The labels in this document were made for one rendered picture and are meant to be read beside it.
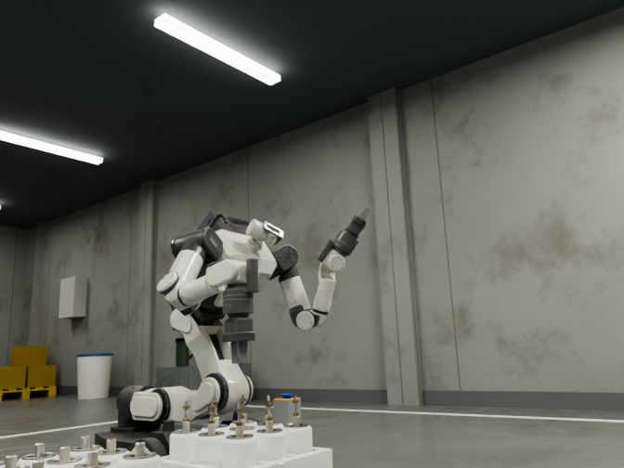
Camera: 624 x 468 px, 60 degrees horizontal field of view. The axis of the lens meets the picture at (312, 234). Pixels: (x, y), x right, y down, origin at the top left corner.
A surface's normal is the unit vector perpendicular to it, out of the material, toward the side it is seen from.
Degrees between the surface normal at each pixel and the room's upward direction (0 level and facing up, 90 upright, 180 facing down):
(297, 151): 90
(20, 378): 90
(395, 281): 90
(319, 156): 90
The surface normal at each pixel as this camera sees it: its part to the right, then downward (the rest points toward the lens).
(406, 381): -0.63, -0.14
